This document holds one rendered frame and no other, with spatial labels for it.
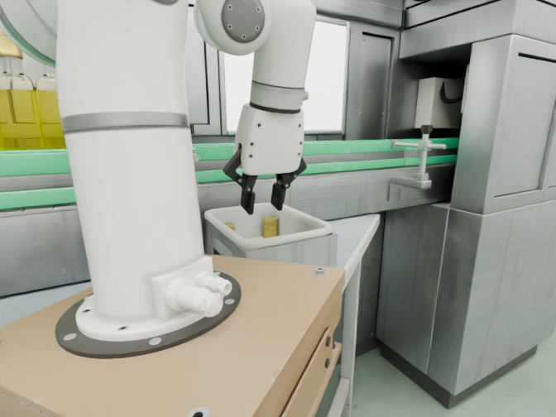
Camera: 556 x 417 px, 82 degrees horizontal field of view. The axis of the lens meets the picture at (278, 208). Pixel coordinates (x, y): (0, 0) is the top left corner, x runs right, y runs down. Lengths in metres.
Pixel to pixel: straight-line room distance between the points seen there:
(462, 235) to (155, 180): 1.04
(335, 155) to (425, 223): 0.49
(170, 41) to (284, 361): 0.24
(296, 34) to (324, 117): 0.65
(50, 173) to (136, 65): 0.38
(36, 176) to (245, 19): 0.40
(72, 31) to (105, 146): 0.07
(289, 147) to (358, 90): 0.74
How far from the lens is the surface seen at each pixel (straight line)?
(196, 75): 0.91
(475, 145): 1.13
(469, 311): 1.25
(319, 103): 1.07
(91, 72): 0.26
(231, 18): 0.38
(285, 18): 0.44
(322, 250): 0.54
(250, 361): 0.23
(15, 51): 0.75
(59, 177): 0.61
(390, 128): 1.32
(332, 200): 0.89
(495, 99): 1.12
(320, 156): 0.87
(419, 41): 1.30
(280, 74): 0.45
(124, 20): 0.26
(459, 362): 1.35
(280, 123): 0.47
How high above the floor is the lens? 1.00
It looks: 14 degrees down
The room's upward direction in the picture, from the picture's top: straight up
